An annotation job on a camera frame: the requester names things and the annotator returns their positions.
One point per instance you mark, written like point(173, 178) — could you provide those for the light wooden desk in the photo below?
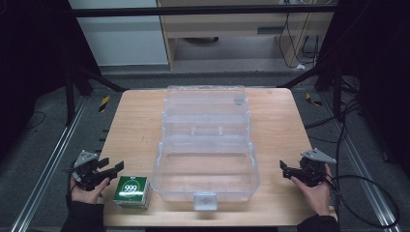
point(225, 24)

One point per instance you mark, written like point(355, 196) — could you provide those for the green and white carton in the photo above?
point(130, 193)

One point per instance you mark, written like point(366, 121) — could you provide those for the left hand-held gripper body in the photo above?
point(84, 167)

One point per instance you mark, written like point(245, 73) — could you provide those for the person's left hand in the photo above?
point(87, 195)

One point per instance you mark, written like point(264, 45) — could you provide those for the person's right hand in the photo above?
point(314, 196)

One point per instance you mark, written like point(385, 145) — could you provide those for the white cabinet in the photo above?
point(122, 38)

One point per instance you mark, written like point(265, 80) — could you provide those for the clear plastic storage box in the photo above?
point(206, 151)

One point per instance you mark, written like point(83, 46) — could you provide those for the black metal stand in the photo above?
point(69, 96)
point(336, 90)

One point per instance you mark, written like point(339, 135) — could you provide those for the black curtain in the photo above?
point(380, 64)
point(32, 64)

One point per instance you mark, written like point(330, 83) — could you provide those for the yellow and black tape strip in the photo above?
point(313, 100)
point(103, 103)

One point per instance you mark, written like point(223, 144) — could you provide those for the aluminium floor rail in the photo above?
point(48, 164)
point(364, 174)

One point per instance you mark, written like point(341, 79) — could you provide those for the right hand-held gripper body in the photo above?
point(312, 169)

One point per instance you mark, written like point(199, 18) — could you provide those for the black horizontal metal bar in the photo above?
point(193, 11)

